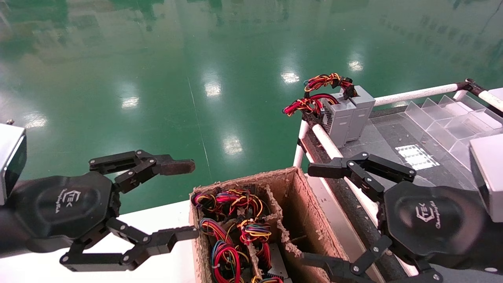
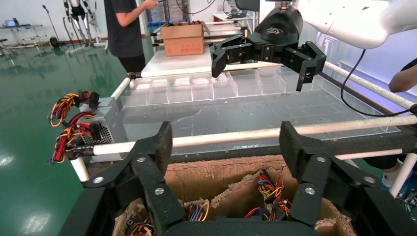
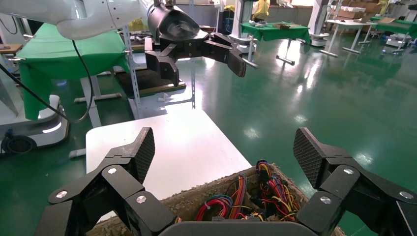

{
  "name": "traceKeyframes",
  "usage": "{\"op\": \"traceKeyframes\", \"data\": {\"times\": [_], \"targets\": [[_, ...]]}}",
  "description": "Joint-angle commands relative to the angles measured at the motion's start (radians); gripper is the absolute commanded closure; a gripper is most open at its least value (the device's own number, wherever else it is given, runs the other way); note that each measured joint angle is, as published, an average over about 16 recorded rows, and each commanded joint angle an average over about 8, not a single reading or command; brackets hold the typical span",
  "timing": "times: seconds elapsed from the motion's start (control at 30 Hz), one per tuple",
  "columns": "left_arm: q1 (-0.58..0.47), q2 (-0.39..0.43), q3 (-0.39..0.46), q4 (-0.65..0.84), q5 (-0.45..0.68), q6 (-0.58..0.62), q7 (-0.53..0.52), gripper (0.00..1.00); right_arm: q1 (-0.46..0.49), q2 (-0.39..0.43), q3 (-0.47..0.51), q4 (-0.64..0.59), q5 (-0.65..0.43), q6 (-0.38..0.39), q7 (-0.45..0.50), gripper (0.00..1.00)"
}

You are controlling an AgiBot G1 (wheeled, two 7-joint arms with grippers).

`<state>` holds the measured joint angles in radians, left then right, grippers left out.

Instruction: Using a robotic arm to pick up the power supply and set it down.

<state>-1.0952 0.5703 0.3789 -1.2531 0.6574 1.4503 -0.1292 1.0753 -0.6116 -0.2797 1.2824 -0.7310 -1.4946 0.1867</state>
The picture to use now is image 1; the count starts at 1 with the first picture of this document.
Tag silver power supply red wires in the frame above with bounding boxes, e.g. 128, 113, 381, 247
255, 242, 292, 283

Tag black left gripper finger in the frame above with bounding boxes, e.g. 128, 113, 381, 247
89, 149, 196, 194

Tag worn brown cardboard box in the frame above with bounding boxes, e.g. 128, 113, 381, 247
189, 167, 356, 283

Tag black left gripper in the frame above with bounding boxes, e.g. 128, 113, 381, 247
6, 171, 200, 272

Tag white pipe cross rail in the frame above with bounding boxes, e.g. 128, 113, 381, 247
373, 83, 459, 107

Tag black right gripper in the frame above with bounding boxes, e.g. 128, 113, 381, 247
301, 182, 492, 283

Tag silver perforated power supply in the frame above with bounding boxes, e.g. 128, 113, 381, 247
282, 93, 357, 149

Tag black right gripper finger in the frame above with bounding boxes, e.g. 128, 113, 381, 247
308, 151, 417, 203

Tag red blue wire bundle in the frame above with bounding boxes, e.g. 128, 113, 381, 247
210, 241, 242, 283

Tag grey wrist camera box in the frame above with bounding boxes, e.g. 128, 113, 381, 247
0, 123, 27, 206
469, 134, 503, 223

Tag multicolour wire bundle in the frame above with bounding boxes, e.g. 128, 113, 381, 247
199, 218, 236, 246
238, 219, 272, 245

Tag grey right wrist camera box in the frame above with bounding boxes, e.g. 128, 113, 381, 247
469, 134, 503, 223

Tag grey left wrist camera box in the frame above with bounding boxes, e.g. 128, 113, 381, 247
0, 123, 27, 206

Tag clear acrylic divider rack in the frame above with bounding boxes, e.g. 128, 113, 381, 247
404, 94, 503, 170

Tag short white pipe rail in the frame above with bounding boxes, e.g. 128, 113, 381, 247
477, 90, 503, 113

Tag plain grey power supply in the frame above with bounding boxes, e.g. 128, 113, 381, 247
303, 73, 376, 142

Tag white pipe leg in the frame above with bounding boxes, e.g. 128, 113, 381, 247
293, 120, 311, 169

